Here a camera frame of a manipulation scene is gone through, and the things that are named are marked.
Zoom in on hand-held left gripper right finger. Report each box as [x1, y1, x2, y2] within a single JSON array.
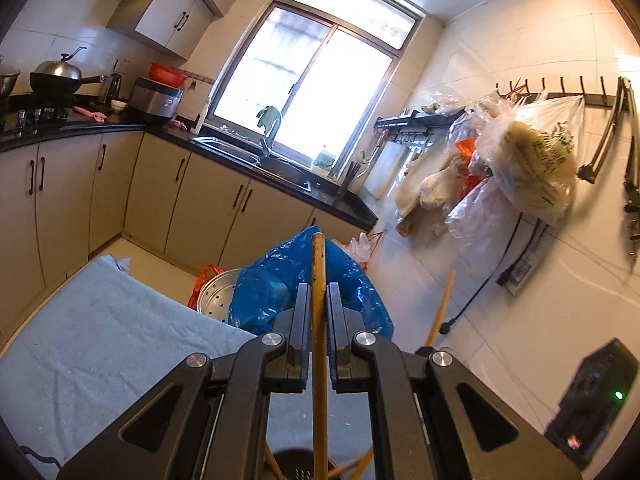
[[325, 282, 585, 480]]

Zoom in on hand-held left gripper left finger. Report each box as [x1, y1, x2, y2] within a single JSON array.
[[56, 282, 313, 480]]

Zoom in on single wooden chopstick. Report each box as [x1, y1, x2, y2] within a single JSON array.
[[311, 232, 330, 480]]

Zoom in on dark grey chopstick holder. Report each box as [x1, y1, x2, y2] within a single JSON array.
[[267, 447, 373, 480]]

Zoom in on blue plastic bag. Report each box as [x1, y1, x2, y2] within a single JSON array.
[[227, 226, 396, 338]]

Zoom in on small white plastic bag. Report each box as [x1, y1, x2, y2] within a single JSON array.
[[332, 232, 383, 273]]

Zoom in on metal steamer pot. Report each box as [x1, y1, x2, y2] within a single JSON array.
[[196, 267, 246, 322]]

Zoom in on orange plastic bag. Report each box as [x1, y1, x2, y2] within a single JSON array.
[[187, 264, 226, 311]]

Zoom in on black kitchen countertop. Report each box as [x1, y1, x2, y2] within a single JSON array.
[[0, 110, 378, 228]]

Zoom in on holder with dark chopsticks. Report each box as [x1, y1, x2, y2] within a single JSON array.
[[337, 160, 362, 197]]

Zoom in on white cutting board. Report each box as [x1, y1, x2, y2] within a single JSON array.
[[362, 140, 406, 198]]

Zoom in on cluster of clear plastic bags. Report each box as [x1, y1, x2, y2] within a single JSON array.
[[395, 90, 506, 281]]

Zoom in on steel sink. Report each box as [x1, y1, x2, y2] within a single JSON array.
[[192, 135, 313, 193]]

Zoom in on chrome faucet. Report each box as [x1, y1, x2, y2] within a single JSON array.
[[260, 110, 283, 157]]

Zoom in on light blue towel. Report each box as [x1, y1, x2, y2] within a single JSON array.
[[0, 255, 376, 480]]

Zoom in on green cloth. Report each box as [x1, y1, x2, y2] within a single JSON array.
[[256, 106, 283, 132]]

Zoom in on plastic bag with yellow contents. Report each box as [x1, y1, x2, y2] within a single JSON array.
[[477, 95, 586, 226]]

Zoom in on kitchen window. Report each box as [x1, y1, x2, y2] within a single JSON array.
[[202, 0, 426, 181]]

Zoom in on silver rice cooker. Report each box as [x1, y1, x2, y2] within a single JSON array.
[[127, 77, 186, 126]]

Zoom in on beige lower kitchen cabinets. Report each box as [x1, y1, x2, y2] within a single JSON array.
[[0, 132, 373, 326]]

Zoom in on beige kitchen cabinets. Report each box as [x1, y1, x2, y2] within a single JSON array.
[[105, 0, 281, 61], [0, 132, 373, 326]]

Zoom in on red plastic basin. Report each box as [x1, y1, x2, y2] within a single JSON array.
[[149, 61, 188, 88]]

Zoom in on dark electric kettle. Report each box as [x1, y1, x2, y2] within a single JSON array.
[[97, 72, 123, 106]]

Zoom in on beige upper kitchen cabinets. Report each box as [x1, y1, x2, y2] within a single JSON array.
[[105, 0, 281, 61]]

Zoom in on gas stove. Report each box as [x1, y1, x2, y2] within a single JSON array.
[[0, 102, 76, 133]]

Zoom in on black wok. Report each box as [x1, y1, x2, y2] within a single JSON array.
[[29, 72, 108, 97]]

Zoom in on steel wok lid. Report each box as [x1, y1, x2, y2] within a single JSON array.
[[32, 46, 88, 82]]

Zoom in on steel cooking pot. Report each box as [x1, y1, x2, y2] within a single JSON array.
[[0, 65, 22, 102]]

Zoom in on black power cable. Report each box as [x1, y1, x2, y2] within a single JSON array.
[[440, 210, 546, 336]]

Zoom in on wall outlet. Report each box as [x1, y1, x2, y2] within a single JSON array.
[[497, 255, 533, 296]]

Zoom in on black wall shelf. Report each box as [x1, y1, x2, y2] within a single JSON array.
[[374, 110, 466, 148]]

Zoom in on black hook rail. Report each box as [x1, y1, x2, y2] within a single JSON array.
[[495, 76, 618, 109]]

